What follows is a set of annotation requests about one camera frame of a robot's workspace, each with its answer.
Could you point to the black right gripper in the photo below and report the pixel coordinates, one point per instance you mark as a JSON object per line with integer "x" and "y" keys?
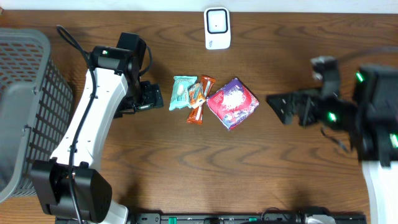
{"x": 306, "y": 106}

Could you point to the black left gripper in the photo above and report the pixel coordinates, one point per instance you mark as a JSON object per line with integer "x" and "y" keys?
{"x": 152, "y": 97}

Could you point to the pink purple pad package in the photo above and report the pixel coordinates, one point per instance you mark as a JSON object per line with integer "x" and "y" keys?
{"x": 232, "y": 103}

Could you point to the orange red snack bar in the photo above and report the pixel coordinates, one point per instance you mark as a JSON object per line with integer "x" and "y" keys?
{"x": 196, "y": 115}

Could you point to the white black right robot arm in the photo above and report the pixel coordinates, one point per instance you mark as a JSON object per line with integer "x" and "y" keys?
{"x": 370, "y": 119}

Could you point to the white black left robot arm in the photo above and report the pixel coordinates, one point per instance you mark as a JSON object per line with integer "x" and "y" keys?
{"x": 69, "y": 185}

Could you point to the white barcode scanner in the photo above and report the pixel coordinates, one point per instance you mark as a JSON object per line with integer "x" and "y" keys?
{"x": 217, "y": 28}

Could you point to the teal flushable wipes pack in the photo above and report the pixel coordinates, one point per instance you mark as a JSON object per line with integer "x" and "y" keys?
{"x": 180, "y": 96}

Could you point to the orange toilet tissue pack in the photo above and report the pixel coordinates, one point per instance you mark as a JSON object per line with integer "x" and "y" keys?
{"x": 196, "y": 95}

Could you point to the grey plastic basket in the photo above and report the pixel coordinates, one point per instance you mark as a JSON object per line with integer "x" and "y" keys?
{"x": 36, "y": 107}

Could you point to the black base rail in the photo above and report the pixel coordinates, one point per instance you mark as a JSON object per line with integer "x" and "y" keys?
{"x": 270, "y": 216}

